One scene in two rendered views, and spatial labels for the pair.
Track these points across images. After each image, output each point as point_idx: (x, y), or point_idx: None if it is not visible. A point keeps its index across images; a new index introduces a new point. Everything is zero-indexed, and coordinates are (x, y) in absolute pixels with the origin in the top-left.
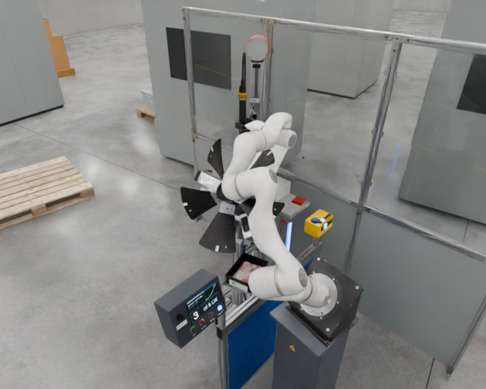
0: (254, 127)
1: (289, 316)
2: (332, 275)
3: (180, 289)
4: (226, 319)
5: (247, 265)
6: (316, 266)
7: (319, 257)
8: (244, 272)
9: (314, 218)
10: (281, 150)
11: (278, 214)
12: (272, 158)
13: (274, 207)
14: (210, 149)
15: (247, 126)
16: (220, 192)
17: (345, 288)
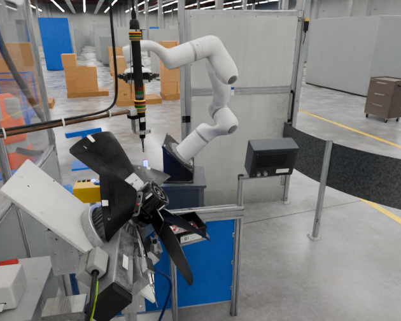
0: (147, 68)
1: (196, 179)
2: (169, 142)
3: (278, 144)
4: (233, 206)
5: (174, 233)
6: (168, 148)
7: (163, 144)
8: (182, 231)
9: (97, 181)
10: (31, 167)
11: (142, 165)
12: (104, 132)
13: (136, 169)
14: (103, 207)
15: (150, 71)
16: (163, 198)
17: (170, 139)
